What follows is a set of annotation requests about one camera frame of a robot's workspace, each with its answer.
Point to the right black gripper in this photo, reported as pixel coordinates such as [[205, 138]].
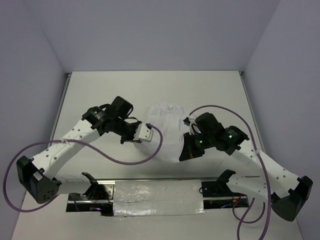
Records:
[[189, 151]]

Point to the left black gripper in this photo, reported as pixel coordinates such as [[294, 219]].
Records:
[[131, 137]]

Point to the white long sleeve shirt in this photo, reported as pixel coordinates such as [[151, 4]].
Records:
[[169, 120]]

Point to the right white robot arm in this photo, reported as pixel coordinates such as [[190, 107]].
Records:
[[268, 180]]

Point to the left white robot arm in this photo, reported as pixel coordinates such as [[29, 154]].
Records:
[[38, 173]]

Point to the silver foil tape sheet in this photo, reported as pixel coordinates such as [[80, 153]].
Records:
[[157, 198]]

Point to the white foam front board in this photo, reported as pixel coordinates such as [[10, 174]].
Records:
[[53, 222]]

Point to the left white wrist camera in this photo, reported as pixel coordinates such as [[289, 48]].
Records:
[[144, 133]]

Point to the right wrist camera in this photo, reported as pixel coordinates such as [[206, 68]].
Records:
[[192, 126]]

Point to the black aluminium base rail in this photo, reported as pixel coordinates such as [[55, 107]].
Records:
[[100, 198]]

